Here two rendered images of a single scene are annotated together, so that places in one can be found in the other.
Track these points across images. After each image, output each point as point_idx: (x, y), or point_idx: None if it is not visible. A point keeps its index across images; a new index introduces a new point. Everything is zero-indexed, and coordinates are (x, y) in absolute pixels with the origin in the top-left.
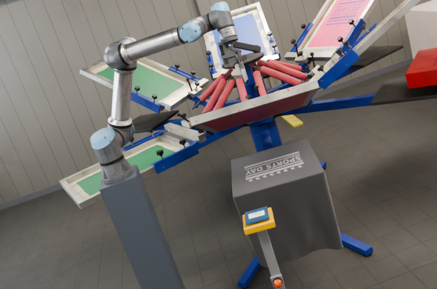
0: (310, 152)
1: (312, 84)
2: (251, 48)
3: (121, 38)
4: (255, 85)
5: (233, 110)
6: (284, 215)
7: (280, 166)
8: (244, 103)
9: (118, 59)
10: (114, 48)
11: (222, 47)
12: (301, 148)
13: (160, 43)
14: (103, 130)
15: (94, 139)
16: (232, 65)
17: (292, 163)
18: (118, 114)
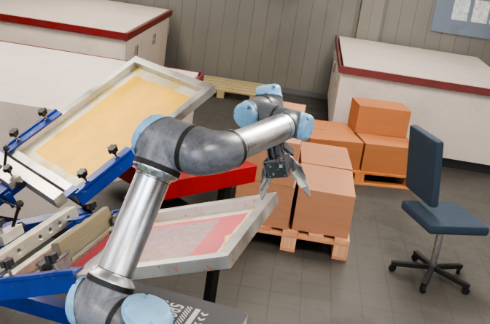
0: (177, 295)
1: (275, 198)
2: (291, 151)
3: (168, 117)
4: (20, 201)
5: (249, 238)
6: None
7: (177, 321)
8: (252, 227)
9: (240, 159)
10: (233, 139)
11: (279, 147)
12: (149, 292)
13: (279, 138)
14: (139, 301)
15: (162, 320)
16: (289, 173)
17: (186, 314)
18: (135, 265)
